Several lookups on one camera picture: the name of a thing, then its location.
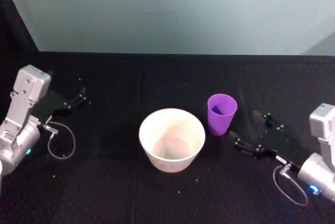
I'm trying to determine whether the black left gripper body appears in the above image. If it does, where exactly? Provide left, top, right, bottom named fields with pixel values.
left=33, top=90, right=72, bottom=127

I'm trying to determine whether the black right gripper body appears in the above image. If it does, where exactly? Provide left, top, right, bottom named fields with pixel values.
left=254, top=122, right=312, bottom=169

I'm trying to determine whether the purple plastic cup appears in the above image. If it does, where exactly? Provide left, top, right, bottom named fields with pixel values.
left=207, top=93, right=238, bottom=136

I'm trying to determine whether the white paper bowl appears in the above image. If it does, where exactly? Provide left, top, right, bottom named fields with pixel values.
left=138, top=107, right=206, bottom=174

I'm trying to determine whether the black table cloth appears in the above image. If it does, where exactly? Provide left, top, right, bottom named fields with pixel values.
left=0, top=0, right=335, bottom=224

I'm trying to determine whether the thin left gripper cable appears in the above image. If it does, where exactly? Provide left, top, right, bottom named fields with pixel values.
left=42, top=121, right=76, bottom=160

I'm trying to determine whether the thin gripper cable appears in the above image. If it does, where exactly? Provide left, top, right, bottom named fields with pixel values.
left=42, top=121, right=76, bottom=160
left=272, top=163, right=309, bottom=207

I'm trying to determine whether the thin right gripper cable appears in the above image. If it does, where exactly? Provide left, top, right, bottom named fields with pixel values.
left=272, top=163, right=309, bottom=207

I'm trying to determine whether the plain pale wall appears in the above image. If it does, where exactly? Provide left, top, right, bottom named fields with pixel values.
left=5, top=0, right=335, bottom=57

